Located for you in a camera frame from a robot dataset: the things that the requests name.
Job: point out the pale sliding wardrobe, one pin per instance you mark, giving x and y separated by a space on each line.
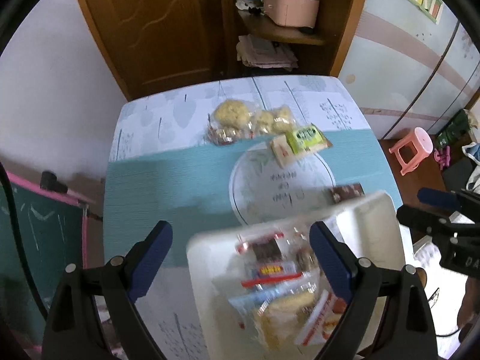
405 70

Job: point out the wooden shelf cabinet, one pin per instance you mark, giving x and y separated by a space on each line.
319 32

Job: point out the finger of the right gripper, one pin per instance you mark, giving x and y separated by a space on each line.
437 198
423 221

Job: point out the nut bar red packet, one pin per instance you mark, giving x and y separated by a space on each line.
223 136

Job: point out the red apple print packet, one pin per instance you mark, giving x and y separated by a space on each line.
323 320

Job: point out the leaf patterned teal tablecloth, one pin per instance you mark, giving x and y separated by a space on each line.
162 167

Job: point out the round yellow pastry bag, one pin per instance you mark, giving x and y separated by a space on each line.
234 113

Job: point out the pink storage basket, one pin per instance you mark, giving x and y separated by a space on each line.
292 13

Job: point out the dark brownie red packet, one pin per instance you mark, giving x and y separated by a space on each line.
260 249

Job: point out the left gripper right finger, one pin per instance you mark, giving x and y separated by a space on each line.
405 329

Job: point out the wooden door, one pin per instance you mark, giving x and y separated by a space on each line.
151 46

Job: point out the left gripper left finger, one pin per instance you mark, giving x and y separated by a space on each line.
73 328

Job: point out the green chalkboard pink frame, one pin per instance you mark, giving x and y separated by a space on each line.
53 234

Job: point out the pink plastic stool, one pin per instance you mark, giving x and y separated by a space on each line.
421 146

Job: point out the large yellow cake bag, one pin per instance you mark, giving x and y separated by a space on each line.
277 313

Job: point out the lumpy yellow pastry bag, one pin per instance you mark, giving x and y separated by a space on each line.
274 122

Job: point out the green label snack pack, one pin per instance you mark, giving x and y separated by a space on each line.
306 139

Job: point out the white plastic tray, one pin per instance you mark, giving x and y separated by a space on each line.
367 224

